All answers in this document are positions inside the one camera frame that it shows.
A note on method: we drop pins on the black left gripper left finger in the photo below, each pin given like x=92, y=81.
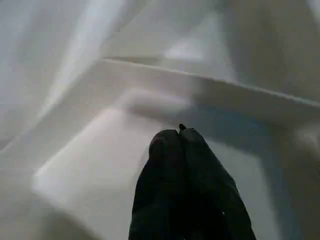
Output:
x=160, y=187

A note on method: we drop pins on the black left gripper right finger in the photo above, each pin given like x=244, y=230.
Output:
x=212, y=200

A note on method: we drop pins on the white plastic table top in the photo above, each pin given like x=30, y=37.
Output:
x=75, y=125

